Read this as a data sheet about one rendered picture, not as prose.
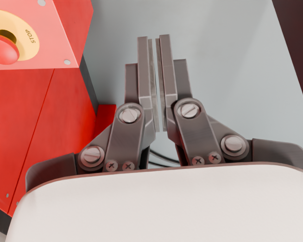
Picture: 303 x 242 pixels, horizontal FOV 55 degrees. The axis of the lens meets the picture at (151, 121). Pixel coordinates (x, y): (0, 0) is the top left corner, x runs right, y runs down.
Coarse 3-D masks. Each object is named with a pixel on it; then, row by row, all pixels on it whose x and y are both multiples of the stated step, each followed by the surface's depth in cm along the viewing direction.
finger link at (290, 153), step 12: (252, 144) 11; (264, 144) 11; (276, 144) 11; (288, 144) 11; (252, 156) 11; (264, 156) 11; (276, 156) 11; (288, 156) 11; (300, 156) 11; (300, 168) 11
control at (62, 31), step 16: (0, 0) 30; (16, 0) 29; (32, 0) 29; (48, 0) 29; (64, 0) 32; (80, 0) 38; (32, 16) 31; (48, 16) 31; (64, 16) 32; (80, 16) 38; (48, 32) 33; (64, 32) 33; (80, 32) 38; (48, 48) 35; (64, 48) 34; (80, 48) 38; (0, 64) 37; (16, 64) 37; (32, 64) 37; (48, 64) 37; (64, 64) 37
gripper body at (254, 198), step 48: (48, 192) 9; (96, 192) 9; (144, 192) 9; (192, 192) 9; (240, 192) 9; (288, 192) 9; (48, 240) 8; (96, 240) 8; (144, 240) 8; (192, 240) 8; (240, 240) 8; (288, 240) 8
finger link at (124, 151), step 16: (128, 112) 12; (144, 112) 12; (112, 128) 11; (128, 128) 11; (144, 128) 12; (112, 144) 11; (128, 144) 11; (112, 160) 10; (128, 160) 10; (144, 160) 13
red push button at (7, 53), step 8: (0, 32) 32; (8, 32) 32; (0, 40) 30; (8, 40) 31; (16, 40) 34; (0, 48) 31; (8, 48) 31; (16, 48) 32; (0, 56) 32; (8, 56) 32; (16, 56) 32; (8, 64) 33
